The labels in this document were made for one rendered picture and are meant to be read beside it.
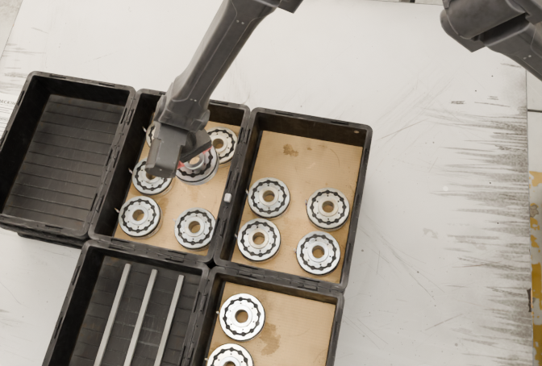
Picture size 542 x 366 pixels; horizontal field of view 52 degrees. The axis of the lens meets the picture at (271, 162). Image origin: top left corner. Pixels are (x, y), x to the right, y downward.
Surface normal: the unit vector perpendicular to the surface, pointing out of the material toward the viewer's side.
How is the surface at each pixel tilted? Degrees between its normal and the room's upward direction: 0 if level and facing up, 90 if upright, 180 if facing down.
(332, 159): 0
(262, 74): 0
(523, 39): 87
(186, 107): 84
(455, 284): 0
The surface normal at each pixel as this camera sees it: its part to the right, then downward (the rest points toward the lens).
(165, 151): 0.37, -0.17
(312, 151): -0.07, -0.37
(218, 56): -0.10, 0.89
